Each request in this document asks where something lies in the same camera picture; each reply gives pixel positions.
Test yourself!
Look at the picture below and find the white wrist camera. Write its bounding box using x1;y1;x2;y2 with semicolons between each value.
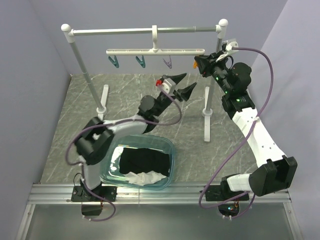
215;38;239;63
155;75;177;95

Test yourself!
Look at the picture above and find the white cloth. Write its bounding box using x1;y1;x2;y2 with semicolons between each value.
124;171;166;186

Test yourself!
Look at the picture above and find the translucent teal plastic basin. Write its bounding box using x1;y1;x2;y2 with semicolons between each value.
100;134;175;191

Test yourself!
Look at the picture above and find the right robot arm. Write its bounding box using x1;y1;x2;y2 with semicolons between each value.
194;52;298;201

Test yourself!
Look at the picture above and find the white plastic clip hanger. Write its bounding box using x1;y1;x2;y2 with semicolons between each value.
106;25;205;56

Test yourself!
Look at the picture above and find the teal clothespin far left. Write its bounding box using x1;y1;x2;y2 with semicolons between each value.
108;56;120;69

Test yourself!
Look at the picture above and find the purple cable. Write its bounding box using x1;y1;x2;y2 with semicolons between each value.
198;46;274;219
65;87;183;222

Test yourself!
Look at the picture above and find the white metal drying rack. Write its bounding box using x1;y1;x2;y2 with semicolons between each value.
61;17;229;143

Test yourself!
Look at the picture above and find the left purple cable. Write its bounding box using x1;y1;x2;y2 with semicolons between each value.
65;87;183;222

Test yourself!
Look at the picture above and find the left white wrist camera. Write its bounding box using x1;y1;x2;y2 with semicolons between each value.
155;75;177;95

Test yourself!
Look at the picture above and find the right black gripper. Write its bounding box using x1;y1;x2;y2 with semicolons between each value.
193;50;233;95

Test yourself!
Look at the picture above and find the black underwear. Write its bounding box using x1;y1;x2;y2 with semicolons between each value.
119;147;171;177

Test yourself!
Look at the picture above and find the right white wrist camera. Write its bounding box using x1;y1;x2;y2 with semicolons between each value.
215;38;239;63

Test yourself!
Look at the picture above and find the teal clothespin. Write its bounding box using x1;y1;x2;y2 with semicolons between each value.
108;56;120;69
135;55;146;68

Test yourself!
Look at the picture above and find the purple clothespin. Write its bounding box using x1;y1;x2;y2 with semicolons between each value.
162;55;173;69

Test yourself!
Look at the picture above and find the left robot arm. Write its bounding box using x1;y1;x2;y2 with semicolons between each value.
71;73;197;202

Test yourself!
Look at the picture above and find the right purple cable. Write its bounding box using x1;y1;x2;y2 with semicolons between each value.
198;46;274;219

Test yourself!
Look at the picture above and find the aluminium mounting rail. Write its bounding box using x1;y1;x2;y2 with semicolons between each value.
26;181;293;206

